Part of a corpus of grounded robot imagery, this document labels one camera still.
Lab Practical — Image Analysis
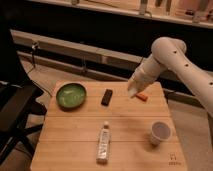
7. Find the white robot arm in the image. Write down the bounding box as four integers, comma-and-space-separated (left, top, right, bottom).
127, 37, 213, 117

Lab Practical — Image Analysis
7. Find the black rectangular block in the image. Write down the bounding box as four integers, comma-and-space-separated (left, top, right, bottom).
101, 89, 113, 106

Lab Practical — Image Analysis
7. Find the green bowl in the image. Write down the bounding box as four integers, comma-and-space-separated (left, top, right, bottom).
56, 83, 87, 110

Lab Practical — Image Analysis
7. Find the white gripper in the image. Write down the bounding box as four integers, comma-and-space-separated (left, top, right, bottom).
127, 68, 156, 94

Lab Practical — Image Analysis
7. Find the clear plastic bottle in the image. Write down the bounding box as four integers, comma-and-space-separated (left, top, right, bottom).
96, 121, 110, 164

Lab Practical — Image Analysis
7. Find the black office chair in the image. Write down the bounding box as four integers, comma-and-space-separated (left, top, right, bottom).
0, 83, 47, 165

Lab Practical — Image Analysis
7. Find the wooden table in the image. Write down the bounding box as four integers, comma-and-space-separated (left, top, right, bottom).
30, 82, 187, 171

